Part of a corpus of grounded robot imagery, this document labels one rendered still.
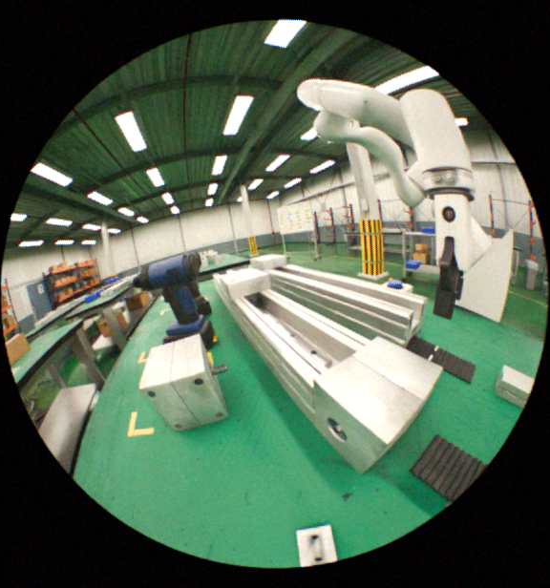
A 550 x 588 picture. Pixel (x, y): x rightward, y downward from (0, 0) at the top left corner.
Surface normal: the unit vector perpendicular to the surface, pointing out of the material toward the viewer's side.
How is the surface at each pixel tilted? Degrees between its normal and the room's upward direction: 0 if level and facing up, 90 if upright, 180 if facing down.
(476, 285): 90
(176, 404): 90
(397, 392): 0
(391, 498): 0
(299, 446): 0
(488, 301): 90
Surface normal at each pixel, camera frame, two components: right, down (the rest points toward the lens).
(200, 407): 0.42, 0.23
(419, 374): -0.16, -0.93
